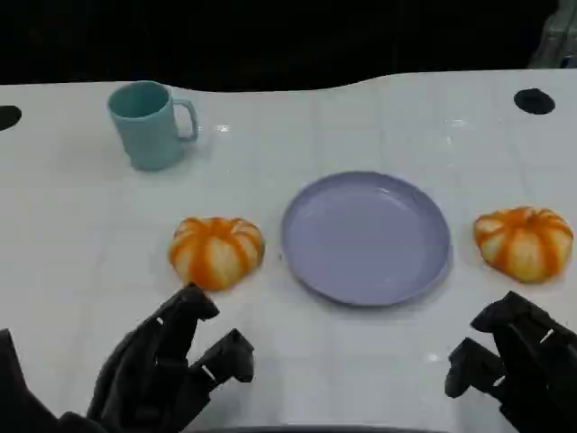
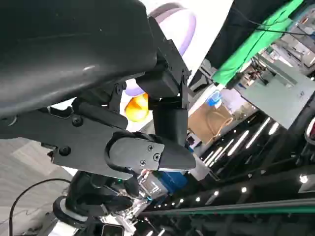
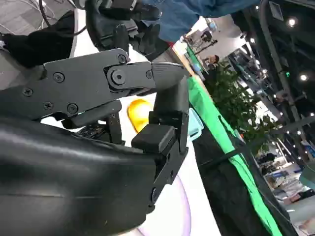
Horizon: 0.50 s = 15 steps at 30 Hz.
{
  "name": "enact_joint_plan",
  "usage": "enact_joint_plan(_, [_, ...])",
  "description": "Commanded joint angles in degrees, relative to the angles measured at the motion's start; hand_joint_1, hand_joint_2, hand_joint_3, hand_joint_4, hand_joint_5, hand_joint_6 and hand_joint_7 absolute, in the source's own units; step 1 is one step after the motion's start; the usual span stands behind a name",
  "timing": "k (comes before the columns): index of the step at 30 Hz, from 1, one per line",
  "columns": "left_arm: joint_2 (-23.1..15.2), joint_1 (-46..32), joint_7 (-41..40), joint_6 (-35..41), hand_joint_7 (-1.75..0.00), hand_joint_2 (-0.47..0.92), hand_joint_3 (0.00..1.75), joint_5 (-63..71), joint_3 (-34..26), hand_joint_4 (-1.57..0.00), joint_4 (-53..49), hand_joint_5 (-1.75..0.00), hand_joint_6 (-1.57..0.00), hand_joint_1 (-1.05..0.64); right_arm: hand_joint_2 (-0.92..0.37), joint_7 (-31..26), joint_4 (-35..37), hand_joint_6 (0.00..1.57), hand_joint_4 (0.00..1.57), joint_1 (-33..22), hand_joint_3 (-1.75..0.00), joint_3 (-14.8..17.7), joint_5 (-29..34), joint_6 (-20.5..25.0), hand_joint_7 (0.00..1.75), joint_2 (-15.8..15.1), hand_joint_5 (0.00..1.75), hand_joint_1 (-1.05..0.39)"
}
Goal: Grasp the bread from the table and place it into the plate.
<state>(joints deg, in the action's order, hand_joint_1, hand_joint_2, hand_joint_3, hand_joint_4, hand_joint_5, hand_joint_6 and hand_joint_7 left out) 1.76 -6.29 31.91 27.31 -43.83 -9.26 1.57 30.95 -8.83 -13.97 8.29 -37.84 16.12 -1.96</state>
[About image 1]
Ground lilac plate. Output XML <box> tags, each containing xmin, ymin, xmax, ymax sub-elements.
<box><xmin>280</xmin><ymin>170</ymin><xmax>453</xmax><ymax>309</ymax></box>

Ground black table cable hole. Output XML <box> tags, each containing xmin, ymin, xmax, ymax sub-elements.
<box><xmin>513</xmin><ymin>88</ymin><xmax>556</xmax><ymax>115</ymax></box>
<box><xmin>0</xmin><ymin>105</ymin><xmax>23</xmax><ymax>133</ymax></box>

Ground orange and white bread roll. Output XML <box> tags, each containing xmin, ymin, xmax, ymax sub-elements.
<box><xmin>472</xmin><ymin>206</ymin><xmax>575</xmax><ymax>285</ymax></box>
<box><xmin>169</xmin><ymin>216</ymin><xmax>266</xmax><ymax>292</ymax></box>

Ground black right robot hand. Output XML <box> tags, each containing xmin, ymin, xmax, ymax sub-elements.
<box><xmin>444</xmin><ymin>290</ymin><xmax>577</xmax><ymax>433</ymax></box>

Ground pale green mug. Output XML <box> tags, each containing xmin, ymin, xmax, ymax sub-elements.
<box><xmin>106</xmin><ymin>80</ymin><xmax>200</xmax><ymax>173</ymax></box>

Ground grey background machine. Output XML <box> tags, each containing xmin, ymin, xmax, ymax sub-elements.
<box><xmin>526</xmin><ymin>0</ymin><xmax>577</xmax><ymax>70</ymax></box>

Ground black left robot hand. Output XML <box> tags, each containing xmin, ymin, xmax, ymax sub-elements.
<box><xmin>87</xmin><ymin>282</ymin><xmax>255</xmax><ymax>433</ymax></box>

